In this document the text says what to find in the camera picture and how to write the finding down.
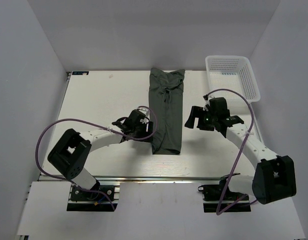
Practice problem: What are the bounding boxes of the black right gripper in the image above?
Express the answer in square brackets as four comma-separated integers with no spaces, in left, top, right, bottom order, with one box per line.
[185,106,218,131]

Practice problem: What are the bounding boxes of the dark green t-shirt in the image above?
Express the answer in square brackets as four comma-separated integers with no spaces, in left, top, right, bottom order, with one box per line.
[148,68,185,155]

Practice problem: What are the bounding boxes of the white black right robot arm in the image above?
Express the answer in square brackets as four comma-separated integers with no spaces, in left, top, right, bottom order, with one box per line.
[184,97,297,205]

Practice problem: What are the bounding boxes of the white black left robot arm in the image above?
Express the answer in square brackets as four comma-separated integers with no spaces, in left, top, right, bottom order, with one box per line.
[47,106,158,200]

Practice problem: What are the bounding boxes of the white perforated plastic basket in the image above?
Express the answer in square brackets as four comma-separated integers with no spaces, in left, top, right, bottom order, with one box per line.
[205,55,261,103]

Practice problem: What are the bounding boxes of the dark label sticker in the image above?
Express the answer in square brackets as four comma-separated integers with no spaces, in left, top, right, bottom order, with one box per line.
[71,71,89,76]

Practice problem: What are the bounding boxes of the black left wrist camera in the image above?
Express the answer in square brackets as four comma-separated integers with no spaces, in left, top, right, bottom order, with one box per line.
[111,117,128,129]

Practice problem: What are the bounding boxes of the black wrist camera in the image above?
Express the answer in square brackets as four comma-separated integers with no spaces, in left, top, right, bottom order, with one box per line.
[225,115,244,126]
[111,117,128,129]

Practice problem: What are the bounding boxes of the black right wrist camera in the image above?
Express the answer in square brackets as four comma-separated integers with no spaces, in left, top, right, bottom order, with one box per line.
[225,115,244,126]

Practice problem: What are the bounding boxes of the aluminium table edge rail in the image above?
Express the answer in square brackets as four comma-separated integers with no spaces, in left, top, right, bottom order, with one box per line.
[37,174,279,185]

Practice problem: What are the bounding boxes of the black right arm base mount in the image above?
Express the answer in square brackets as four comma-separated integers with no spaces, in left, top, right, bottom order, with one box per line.
[197,184,251,213]

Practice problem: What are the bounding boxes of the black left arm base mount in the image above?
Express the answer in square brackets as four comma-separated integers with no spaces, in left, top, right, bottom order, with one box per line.
[66,184,120,212]

